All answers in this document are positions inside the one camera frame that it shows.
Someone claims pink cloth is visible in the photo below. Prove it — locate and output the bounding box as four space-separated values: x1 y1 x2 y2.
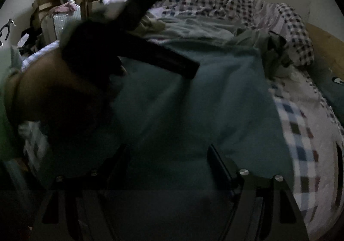
51 0 79 14

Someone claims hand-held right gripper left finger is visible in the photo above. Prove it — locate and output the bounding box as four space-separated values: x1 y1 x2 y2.
35 144 130 241

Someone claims beige garment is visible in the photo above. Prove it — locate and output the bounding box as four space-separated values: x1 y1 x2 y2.
136 14 167 36

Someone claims silver suitcase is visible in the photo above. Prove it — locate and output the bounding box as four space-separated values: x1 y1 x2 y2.
41 7 82 46

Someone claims pale green garment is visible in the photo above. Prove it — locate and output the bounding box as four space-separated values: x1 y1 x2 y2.
150 15 244 44

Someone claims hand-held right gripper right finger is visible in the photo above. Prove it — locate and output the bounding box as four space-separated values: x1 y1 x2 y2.
207 144 308 241

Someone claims dark teal garment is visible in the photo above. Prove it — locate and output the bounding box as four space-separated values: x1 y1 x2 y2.
38 42 296 241

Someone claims person's left forearm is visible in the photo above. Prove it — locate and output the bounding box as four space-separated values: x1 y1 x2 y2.
0 45 23 161

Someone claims person's left hand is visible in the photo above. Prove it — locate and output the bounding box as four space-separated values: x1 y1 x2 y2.
15 50 117 130

